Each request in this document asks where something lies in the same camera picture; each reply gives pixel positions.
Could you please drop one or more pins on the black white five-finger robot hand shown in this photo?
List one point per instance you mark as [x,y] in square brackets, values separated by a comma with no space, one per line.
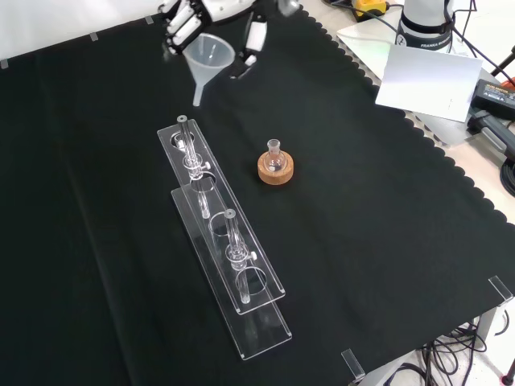
[225,9]

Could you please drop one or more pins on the clear plastic funnel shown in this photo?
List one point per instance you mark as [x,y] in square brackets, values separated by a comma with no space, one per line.
[209,54]

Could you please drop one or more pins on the clear round-bottom glass flask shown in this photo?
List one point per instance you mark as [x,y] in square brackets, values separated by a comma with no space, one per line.
[275,161]

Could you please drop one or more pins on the clear acrylic funnel stand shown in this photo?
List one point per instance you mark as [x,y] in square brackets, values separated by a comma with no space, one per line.
[225,237]

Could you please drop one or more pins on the grey tape strip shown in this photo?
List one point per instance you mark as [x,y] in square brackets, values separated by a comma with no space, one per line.
[149,19]
[4,64]
[93,36]

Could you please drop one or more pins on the yellow stop button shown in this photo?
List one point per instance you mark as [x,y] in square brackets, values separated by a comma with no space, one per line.
[368,7]

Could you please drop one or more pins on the black bench cloth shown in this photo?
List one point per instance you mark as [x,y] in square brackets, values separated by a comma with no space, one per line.
[120,221]

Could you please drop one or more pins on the black power adapter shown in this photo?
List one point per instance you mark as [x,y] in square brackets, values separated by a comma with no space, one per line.
[495,94]

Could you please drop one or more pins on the black grey clamp tool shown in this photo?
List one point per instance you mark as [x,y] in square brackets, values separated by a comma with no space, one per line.
[493,132]

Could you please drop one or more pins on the clear acrylic cloth clip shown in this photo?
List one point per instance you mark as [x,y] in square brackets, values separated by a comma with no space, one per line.
[501,288]
[353,364]

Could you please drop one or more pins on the grey metal base plate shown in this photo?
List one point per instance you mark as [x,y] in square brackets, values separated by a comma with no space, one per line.
[362,40]

